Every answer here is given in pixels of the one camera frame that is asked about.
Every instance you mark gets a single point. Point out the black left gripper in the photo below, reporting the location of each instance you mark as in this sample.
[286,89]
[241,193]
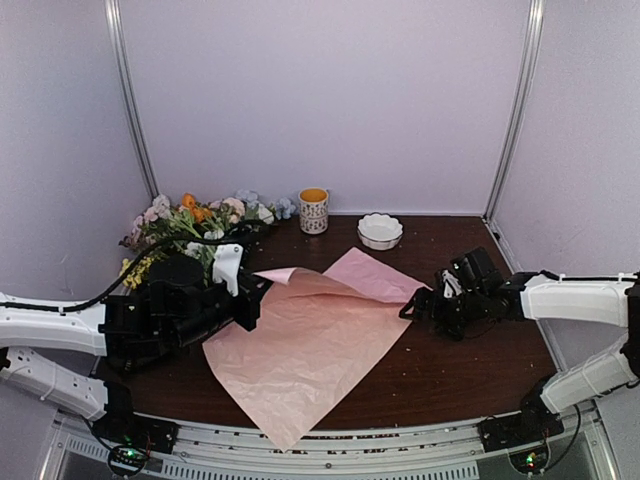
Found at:
[251,285]

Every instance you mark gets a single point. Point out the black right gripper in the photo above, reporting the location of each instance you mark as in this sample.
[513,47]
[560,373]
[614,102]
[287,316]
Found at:
[420,299]

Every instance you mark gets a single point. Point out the pink wrapping paper sheet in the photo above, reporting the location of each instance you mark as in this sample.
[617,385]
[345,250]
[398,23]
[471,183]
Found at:
[318,336]

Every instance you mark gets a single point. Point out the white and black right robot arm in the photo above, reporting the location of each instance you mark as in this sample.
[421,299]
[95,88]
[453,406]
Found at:
[562,304]

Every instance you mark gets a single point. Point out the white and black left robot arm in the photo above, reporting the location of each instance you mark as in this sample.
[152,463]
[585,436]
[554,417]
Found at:
[63,326]

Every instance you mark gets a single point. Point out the yellow fake flower sprig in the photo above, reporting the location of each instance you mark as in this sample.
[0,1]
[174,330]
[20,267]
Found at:
[140,273]

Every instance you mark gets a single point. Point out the pile of fake flowers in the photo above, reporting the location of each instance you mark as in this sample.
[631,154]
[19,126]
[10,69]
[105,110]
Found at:
[210,220]

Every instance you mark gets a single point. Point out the white scalloped bowl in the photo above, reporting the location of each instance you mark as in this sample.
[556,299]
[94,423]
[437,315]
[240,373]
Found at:
[379,232]

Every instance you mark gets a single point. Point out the floral mug with yellow inside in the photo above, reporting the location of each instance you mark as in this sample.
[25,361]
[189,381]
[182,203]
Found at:
[313,210]

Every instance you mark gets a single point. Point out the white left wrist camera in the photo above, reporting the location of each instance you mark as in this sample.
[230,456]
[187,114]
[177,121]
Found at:
[226,266]

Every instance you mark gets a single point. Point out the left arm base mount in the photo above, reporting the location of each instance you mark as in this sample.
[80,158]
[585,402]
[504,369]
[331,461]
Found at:
[141,432]

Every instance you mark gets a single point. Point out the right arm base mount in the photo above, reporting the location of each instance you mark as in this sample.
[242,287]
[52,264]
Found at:
[498,433]

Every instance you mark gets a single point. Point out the aluminium front rail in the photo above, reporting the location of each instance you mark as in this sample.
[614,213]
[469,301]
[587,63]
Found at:
[452,450]

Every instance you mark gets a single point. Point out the right aluminium frame post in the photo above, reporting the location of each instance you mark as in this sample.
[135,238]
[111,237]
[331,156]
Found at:
[526,73]

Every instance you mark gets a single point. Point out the aluminium frame post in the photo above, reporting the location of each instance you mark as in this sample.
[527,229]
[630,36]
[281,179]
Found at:
[526,73]
[118,42]

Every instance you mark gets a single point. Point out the left aluminium frame post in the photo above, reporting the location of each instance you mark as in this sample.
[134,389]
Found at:
[118,42]

